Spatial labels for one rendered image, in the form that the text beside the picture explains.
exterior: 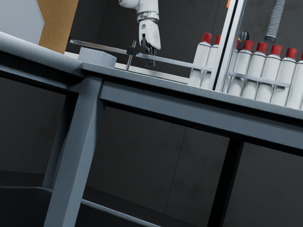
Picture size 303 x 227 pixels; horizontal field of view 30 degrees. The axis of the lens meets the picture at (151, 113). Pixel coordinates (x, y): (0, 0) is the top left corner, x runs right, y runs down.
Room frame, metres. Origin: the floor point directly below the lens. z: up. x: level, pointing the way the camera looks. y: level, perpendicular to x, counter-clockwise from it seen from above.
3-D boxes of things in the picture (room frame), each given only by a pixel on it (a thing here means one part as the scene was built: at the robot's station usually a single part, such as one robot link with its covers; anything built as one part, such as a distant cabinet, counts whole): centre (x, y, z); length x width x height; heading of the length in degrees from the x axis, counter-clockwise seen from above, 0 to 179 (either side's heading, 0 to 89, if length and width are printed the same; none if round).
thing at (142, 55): (2.09, 0.07, 0.95); 1.07 x 0.01 x 0.01; 64
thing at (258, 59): (1.95, -0.31, 0.98); 0.05 x 0.05 x 0.20
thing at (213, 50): (2.02, -0.17, 0.98); 0.05 x 0.05 x 0.20
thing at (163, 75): (2.16, 0.04, 0.90); 1.07 x 0.01 x 0.02; 64
